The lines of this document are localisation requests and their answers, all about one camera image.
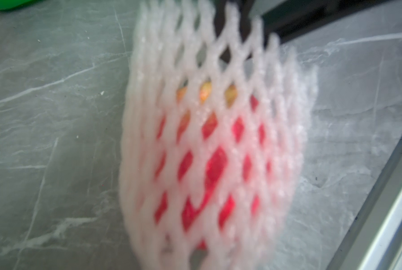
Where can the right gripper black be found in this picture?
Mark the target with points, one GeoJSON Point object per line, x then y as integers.
{"type": "Point", "coordinates": [319, 13]}

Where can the bright green plastic basket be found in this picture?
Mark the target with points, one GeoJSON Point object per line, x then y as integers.
{"type": "Point", "coordinates": [7, 5]}

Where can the aluminium front rail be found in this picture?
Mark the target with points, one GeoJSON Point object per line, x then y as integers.
{"type": "Point", "coordinates": [374, 240]}

